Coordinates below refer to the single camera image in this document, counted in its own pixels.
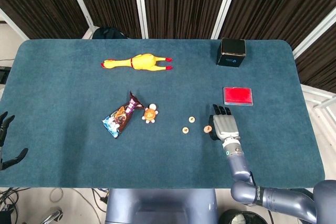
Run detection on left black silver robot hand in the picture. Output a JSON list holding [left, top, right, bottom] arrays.
[[0, 111, 29, 172]]

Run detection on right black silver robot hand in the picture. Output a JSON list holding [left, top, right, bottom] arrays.
[[208, 103, 241, 141]]

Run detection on red ink pad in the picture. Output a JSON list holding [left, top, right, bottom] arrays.
[[223, 86, 254, 107]]

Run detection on black floor device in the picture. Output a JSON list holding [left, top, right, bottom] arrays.
[[0, 66, 11, 84]]

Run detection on blue felt table cloth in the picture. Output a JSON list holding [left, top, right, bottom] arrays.
[[0, 39, 326, 189]]

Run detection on black cardboard box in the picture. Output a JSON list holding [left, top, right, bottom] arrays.
[[216, 37, 247, 69]]

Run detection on orange turtle toy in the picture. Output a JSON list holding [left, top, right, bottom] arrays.
[[141, 103, 160, 124]]

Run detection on black waste bin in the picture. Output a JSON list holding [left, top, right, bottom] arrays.
[[219, 209, 268, 224]]

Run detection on chrome chair leg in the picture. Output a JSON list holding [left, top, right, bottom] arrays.
[[39, 207, 64, 224]]

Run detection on blue-grey robot torso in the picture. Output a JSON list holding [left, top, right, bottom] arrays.
[[104, 188, 219, 224]]

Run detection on brown snack bag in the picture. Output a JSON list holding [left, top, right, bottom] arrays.
[[102, 91, 144, 139]]

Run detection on yellow rubber chicken toy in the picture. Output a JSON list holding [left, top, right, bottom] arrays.
[[100, 53, 174, 72]]

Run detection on black bag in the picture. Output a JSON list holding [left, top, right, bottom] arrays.
[[92, 26, 129, 40]]

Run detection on black floor cable bundle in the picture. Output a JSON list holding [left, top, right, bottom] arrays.
[[0, 187, 30, 224]]

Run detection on white coiled floor cable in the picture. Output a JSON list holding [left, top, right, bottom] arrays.
[[49, 187, 65, 204]]

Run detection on white metal frame base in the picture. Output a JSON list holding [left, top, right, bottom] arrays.
[[300, 84, 336, 109]]

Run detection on black floor cable with plug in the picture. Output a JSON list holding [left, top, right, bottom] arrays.
[[90, 187, 110, 205]]

